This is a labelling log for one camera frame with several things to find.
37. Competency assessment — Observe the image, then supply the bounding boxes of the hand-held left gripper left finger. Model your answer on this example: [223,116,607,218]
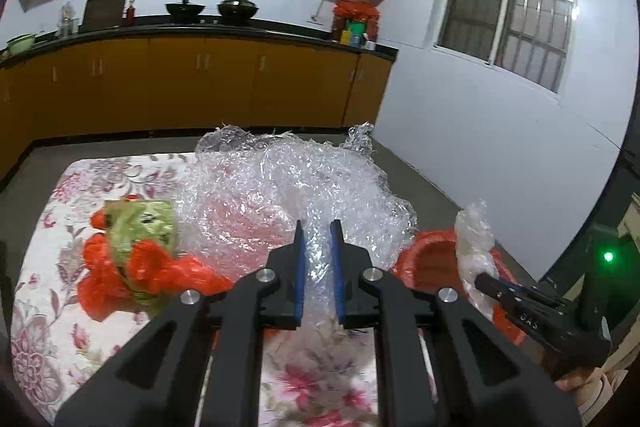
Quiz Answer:
[54,220,307,427]

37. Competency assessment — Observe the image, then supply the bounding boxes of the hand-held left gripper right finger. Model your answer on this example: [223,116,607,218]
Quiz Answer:
[330,219,583,427]

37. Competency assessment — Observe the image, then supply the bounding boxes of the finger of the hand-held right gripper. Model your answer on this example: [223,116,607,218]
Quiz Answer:
[474,274,517,309]
[501,280,568,309]

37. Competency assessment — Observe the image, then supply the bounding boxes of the small clear plastic bag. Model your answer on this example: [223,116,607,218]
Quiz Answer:
[454,199,501,323]

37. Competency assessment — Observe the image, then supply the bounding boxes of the red lined waste basket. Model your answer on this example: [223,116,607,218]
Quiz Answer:
[392,229,526,348]

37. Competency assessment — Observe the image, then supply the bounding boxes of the clear bubble wrap sheet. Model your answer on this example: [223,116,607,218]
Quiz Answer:
[175,123,418,343]

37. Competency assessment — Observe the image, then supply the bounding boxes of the green plastic bag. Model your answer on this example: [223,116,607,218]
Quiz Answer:
[102,201,180,305]

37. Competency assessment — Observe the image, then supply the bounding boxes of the red plastic bag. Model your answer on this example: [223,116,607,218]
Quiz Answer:
[77,194,236,323]

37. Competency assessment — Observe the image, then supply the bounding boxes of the person's right hand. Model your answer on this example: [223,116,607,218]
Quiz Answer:
[554,349,638,415]

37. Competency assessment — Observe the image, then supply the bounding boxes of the wooden lower kitchen cabinets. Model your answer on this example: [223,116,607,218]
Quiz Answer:
[0,34,396,180]

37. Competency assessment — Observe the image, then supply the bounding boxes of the floral tablecloth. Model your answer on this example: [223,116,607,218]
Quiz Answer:
[10,152,436,427]

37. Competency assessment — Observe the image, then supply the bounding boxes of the red bag on rack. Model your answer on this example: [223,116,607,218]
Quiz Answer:
[332,0,380,25]

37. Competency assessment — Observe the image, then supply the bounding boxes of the black kitchen countertop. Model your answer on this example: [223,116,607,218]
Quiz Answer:
[0,14,399,68]

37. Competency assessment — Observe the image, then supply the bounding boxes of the black wok with glass lid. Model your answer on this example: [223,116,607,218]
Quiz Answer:
[217,0,260,22]

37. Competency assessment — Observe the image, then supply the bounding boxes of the black wok with knob lid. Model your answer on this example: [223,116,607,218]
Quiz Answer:
[165,0,207,18]

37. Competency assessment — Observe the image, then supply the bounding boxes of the brown cutting board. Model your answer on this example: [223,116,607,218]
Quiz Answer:
[79,0,128,32]

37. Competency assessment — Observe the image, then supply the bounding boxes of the green basin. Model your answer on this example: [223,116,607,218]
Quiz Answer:
[6,33,38,56]

